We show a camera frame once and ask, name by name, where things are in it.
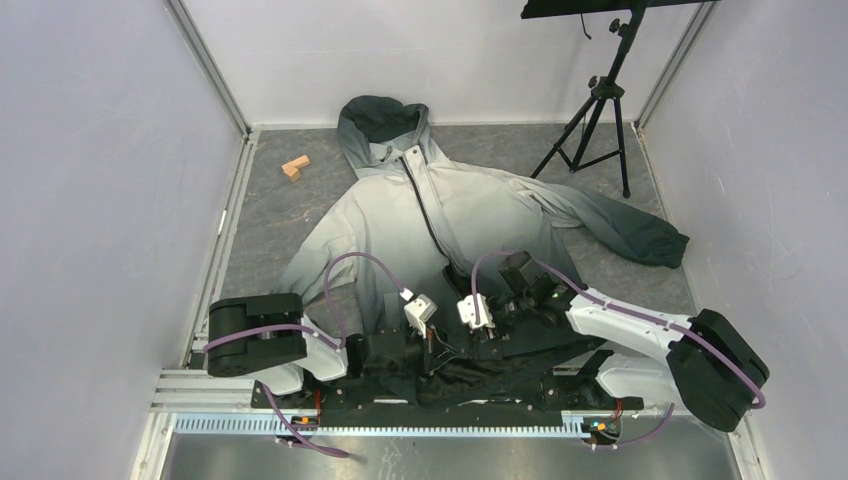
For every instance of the grey gradient hooded jacket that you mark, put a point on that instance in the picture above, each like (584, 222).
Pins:
(416, 218)

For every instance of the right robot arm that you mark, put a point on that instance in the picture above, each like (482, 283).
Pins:
(701, 362)

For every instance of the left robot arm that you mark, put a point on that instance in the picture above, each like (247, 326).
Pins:
(271, 340)

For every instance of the orange wooden block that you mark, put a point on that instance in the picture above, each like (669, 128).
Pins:
(293, 169)

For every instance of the black tripod stand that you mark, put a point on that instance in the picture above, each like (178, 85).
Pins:
(603, 90)

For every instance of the black panel on tripod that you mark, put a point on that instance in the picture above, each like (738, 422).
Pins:
(553, 8)

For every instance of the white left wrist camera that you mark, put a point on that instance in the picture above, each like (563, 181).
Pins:
(418, 310)

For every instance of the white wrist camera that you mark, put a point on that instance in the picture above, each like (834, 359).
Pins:
(474, 312)
(418, 310)

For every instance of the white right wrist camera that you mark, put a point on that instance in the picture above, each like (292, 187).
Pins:
(474, 312)

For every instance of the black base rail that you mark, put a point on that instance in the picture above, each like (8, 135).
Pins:
(190, 401)

